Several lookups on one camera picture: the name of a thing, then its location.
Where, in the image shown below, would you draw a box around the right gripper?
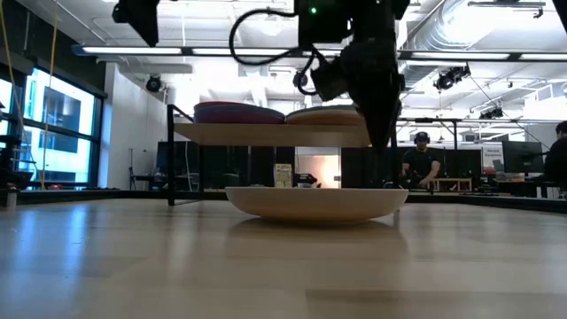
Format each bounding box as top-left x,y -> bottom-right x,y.
340,37 -> 406,152

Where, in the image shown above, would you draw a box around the salmon speckled plate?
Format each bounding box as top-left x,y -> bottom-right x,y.
285,109 -> 367,127

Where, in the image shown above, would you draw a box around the purple plate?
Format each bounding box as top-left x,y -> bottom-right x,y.
193,105 -> 288,126

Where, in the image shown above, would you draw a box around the wooden shelf with black legs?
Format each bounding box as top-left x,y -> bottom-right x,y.
166,104 -> 400,207

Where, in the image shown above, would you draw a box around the overhead beam with light strips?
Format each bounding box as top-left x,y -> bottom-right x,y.
70,43 -> 567,63

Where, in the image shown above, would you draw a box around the black partition panels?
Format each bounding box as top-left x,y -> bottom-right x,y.
339,145 -> 483,191
155,140 -> 297,191

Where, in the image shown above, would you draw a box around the person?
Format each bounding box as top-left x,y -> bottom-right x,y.
400,130 -> 443,190
542,120 -> 567,183

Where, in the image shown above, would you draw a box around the black ceiling spot lamp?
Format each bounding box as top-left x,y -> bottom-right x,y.
144,74 -> 163,94
291,69 -> 310,89

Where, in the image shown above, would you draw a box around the black ceiling lamp cluster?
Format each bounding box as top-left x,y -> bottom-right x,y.
478,105 -> 505,121
432,65 -> 472,92

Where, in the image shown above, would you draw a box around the small black device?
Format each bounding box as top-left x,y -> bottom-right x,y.
291,172 -> 321,189

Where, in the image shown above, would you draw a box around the low wooden bench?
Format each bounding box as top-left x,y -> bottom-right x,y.
431,177 -> 473,192

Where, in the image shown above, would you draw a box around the beige plate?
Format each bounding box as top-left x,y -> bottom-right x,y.
224,186 -> 410,224

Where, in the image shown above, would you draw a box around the yellowish card box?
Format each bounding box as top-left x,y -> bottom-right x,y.
273,163 -> 294,189

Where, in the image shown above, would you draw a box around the white sign board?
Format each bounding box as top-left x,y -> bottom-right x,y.
481,145 -> 504,172

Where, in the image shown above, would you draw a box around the black room monitor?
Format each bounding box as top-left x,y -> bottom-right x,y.
501,140 -> 545,174

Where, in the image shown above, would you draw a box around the black background gantry frame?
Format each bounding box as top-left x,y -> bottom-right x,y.
396,113 -> 567,154

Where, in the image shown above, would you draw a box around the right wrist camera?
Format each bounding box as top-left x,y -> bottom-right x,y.
309,57 -> 351,102

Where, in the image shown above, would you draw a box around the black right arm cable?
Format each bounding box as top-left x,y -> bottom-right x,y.
228,8 -> 322,97

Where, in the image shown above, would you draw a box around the silver ventilation duct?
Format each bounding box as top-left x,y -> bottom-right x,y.
398,0 -> 504,92

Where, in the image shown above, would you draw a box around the yellow hanging cord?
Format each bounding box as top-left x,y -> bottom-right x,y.
42,0 -> 61,178

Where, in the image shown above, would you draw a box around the large window with dark frame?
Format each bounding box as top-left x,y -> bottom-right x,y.
0,66 -> 105,187

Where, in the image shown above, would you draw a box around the black aluminium table frame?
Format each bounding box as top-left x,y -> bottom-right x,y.
17,189 -> 567,214

